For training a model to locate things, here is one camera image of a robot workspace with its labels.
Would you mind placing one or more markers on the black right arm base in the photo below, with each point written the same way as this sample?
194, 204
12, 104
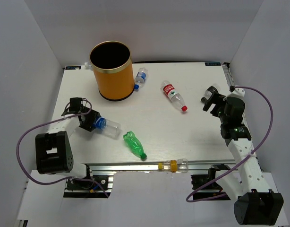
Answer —
200, 182

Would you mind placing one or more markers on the orange cylindrical bin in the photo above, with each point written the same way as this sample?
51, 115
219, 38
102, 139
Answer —
112, 66

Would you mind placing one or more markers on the clear blue-cap plastic bottle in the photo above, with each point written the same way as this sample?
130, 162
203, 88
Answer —
107, 127

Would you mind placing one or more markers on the green crushed plastic bottle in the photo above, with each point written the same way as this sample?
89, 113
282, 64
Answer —
134, 145

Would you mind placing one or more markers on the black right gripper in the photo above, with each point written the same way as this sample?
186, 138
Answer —
217, 99

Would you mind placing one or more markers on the black label plastic bottle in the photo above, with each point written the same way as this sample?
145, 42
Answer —
213, 89

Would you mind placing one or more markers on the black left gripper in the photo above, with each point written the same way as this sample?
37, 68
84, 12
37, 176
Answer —
88, 126

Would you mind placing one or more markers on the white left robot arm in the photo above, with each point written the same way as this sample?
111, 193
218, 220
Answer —
53, 150

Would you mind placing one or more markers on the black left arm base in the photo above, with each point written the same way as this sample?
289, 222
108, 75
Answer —
88, 189

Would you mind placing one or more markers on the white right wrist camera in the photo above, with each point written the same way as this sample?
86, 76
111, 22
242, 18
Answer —
236, 92

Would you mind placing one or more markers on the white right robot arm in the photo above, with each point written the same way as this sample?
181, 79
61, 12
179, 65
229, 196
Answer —
255, 202

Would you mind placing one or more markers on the yellow cap clear bottle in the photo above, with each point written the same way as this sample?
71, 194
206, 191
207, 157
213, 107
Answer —
174, 166

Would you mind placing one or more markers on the blue label plastic bottle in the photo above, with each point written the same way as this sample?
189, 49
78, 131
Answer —
140, 78

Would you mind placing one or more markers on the red label plastic bottle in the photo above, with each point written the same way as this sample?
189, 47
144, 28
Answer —
174, 96

